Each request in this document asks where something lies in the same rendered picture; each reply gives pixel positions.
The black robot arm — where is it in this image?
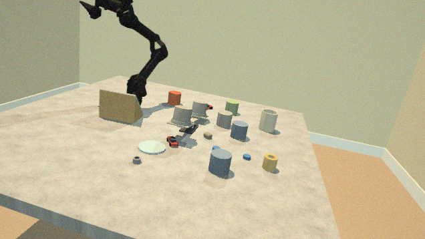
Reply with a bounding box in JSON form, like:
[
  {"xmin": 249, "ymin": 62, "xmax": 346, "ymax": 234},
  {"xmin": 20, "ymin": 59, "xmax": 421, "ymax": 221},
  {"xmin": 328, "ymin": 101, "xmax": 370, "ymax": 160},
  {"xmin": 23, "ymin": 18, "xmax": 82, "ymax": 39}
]
[{"xmin": 109, "ymin": 0, "xmax": 168, "ymax": 105}]

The tan pebble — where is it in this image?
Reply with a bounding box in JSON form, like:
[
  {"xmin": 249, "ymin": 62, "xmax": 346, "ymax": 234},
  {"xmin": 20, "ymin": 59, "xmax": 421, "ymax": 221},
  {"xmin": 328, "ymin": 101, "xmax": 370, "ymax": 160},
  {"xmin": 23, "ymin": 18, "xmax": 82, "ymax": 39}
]
[{"xmin": 203, "ymin": 132, "xmax": 213, "ymax": 139}]

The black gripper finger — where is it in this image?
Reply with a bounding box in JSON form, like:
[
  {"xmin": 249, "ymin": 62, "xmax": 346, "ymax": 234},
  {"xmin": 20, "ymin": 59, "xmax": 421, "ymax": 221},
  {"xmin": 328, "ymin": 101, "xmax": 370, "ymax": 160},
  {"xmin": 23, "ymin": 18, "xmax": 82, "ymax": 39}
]
[{"xmin": 80, "ymin": 1, "xmax": 95, "ymax": 15}]

